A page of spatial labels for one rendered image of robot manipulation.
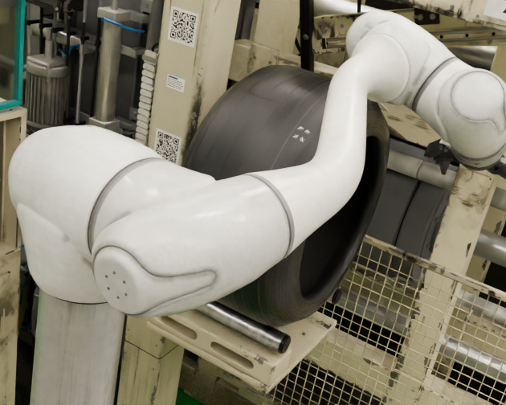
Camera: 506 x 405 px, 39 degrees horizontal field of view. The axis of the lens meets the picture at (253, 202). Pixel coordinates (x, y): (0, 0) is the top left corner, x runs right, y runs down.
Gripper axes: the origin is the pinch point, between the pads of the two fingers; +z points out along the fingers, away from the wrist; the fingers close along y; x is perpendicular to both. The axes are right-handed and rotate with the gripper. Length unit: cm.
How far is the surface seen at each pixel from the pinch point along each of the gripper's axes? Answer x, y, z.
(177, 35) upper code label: 8, -72, -3
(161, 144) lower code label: -14, -73, 12
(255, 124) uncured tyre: -6.2, -43.5, -7.9
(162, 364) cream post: -65, -65, 48
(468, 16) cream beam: 34.7, -15.6, 8.1
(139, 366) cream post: -69, -72, 48
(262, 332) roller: -44, -34, 22
